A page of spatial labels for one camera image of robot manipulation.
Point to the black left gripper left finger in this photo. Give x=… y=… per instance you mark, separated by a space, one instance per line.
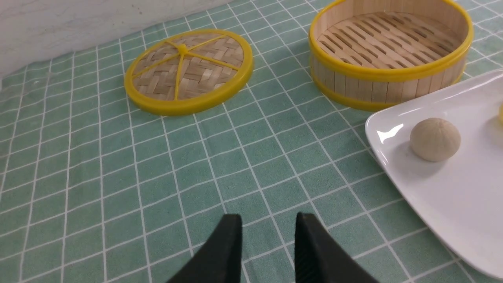
x=219 y=259

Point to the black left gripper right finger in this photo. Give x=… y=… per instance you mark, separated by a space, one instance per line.
x=319 y=259

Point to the beige steamed bun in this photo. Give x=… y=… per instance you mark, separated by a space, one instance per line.
x=435 y=140

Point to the yellow steamed bun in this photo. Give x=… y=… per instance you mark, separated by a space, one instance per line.
x=500 y=114

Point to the white square plate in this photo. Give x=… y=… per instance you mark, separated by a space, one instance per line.
x=460 y=200

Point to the yellow-rimmed bamboo steamer lid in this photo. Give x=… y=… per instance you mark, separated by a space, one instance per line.
x=190 y=72

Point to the yellow-rimmed bamboo steamer basket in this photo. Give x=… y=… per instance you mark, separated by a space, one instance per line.
x=374 y=54

